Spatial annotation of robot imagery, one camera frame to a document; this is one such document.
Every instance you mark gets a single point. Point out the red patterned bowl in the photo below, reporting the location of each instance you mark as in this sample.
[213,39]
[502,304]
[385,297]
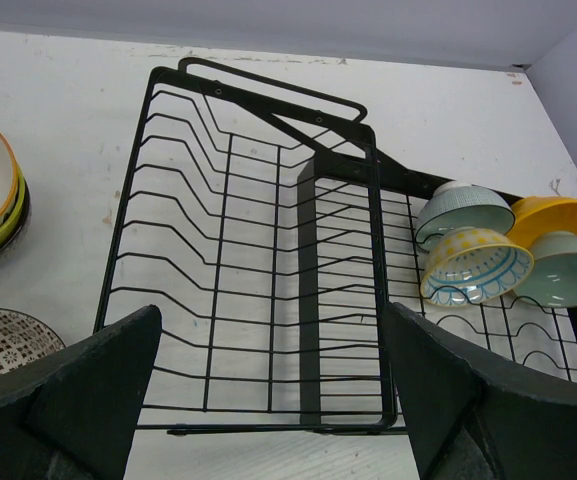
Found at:
[24,339]

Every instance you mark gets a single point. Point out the black wire dish rack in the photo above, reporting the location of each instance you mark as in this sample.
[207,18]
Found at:
[264,223]

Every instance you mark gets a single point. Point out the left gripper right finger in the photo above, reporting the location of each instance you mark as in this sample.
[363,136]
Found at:
[473,414]

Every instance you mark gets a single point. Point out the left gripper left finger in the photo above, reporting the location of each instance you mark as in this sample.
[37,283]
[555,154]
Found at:
[73,414]

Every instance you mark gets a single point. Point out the orange yellow bowl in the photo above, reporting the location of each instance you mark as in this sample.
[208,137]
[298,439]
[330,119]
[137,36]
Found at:
[539,215]

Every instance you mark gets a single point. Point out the lime green bowl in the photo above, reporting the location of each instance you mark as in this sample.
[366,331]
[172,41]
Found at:
[11,219]

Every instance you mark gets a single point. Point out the dark brown ribbed bowl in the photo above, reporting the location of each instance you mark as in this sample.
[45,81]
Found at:
[20,230]

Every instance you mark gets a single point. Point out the mint green bowl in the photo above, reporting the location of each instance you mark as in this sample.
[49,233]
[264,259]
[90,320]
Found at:
[553,280]

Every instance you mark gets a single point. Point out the dark green rim bowl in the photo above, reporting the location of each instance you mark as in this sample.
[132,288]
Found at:
[456,205]

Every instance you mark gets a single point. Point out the teal striped yellow bowl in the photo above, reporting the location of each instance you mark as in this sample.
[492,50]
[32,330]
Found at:
[473,265]

